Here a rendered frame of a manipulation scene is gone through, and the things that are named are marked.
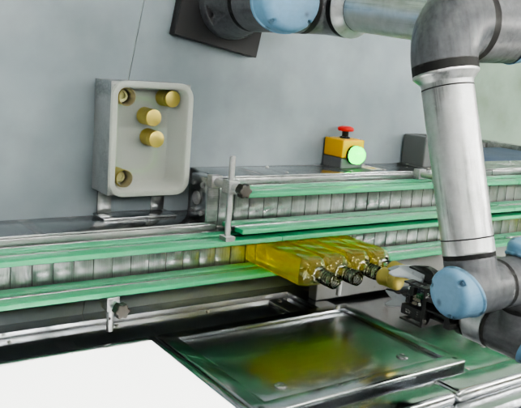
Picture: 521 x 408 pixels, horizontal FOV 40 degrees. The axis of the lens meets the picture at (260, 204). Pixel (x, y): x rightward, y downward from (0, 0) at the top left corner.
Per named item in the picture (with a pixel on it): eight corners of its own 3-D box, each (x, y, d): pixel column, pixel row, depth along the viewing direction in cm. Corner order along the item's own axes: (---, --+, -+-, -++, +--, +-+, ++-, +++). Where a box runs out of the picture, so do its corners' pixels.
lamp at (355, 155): (344, 163, 172) (353, 165, 170) (347, 145, 171) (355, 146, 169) (358, 163, 175) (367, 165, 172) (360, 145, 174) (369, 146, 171)
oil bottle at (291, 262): (244, 260, 154) (305, 290, 137) (246, 235, 153) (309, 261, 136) (266, 258, 157) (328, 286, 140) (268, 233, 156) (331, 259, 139)
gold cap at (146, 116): (136, 106, 144) (146, 108, 141) (152, 107, 146) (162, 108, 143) (135, 124, 145) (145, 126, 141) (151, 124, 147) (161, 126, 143)
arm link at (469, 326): (510, 299, 118) (503, 346, 120) (488, 291, 122) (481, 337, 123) (481, 306, 114) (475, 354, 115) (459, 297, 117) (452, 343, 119)
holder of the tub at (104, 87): (91, 214, 145) (105, 223, 139) (95, 78, 140) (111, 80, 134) (166, 210, 155) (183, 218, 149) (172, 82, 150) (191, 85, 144)
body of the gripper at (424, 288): (401, 277, 126) (454, 298, 116) (434, 272, 131) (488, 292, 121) (396, 318, 128) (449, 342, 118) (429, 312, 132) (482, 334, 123)
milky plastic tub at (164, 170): (91, 189, 144) (108, 197, 137) (95, 77, 140) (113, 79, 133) (168, 186, 154) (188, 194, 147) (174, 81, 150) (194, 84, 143)
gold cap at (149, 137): (139, 128, 146) (149, 130, 142) (155, 128, 148) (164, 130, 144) (138, 145, 146) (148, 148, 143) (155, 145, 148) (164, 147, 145)
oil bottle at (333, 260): (266, 258, 157) (329, 286, 140) (268, 233, 156) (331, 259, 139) (287, 256, 160) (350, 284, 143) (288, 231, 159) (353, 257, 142)
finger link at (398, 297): (369, 291, 136) (404, 299, 128) (390, 287, 139) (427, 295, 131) (369, 308, 136) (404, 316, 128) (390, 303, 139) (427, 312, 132)
